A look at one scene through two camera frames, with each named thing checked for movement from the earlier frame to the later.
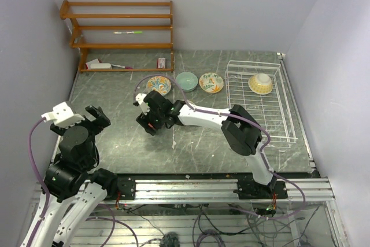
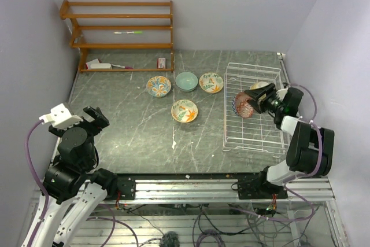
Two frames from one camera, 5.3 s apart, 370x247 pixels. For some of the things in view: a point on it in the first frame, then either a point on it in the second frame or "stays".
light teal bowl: [187, 81] stays
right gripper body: [159, 115] to [275, 105]
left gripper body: [92, 127] stays
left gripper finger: [102, 119] stays
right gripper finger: [150, 122] to [257, 93]
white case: [100, 66] stays
